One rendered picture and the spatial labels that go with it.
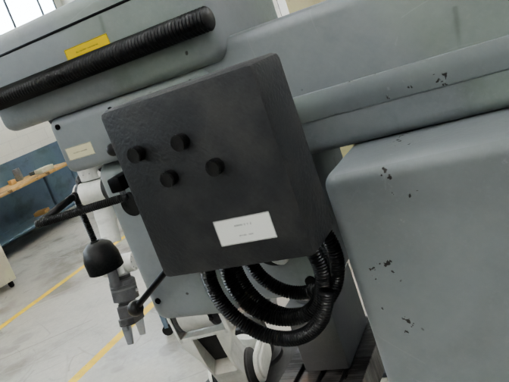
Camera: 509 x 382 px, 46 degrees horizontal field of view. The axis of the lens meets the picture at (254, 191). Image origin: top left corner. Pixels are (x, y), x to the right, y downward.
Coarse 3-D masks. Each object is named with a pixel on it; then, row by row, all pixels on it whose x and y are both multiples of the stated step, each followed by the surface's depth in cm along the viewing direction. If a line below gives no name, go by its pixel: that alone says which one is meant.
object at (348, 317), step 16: (352, 288) 163; (288, 304) 152; (304, 304) 149; (336, 304) 150; (352, 304) 160; (336, 320) 148; (352, 320) 158; (320, 336) 149; (336, 336) 147; (352, 336) 155; (304, 352) 153; (320, 352) 151; (336, 352) 149; (352, 352) 153; (320, 368) 153; (336, 368) 151
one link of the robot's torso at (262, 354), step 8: (240, 336) 225; (248, 336) 224; (248, 344) 222; (256, 344) 216; (264, 344) 219; (256, 352) 211; (264, 352) 216; (256, 360) 208; (264, 360) 214; (256, 368) 207; (264, 368) 211; (208, 376) 213; (264, 376) 210
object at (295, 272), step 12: (312, 156) 96; (324, 156) 101; (336, 156) 106; (324, 168) 100; (324, 180) 99; (324, 192) 98; (336, 228) 99; (264, 264) 96; (288, 264) 94; (300, 264) 93; (276, 276) 96; (288, 276) 95; (300, 276) 94; (312, 276) 93
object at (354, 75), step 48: (336, 0) 79; (384, 0) 76; (432, 0) 74; (480, 0) 72; (240, 48) 86; (288, 48) 83; (336, 48) 80; (384, 48) 78; (432, 48) 76; (480, 48) 73; (336, 96) 82; (384, 96) 80; (432, 96) 78; (480, 96) 75; (336, 144) 85
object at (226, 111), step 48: (144, 96) 68; (192, 96) 61; (240, 96) 59; (288, 96) 64; (144, 144) 66; (192, 144) 64; (240, 144) 61; (288, 144) 62; (144, 192) 68; (192, 192) 66; (240, 192) 63; (288, 192) 61; (192, 240) 68; (240, 240) 65; (288, 240) 63
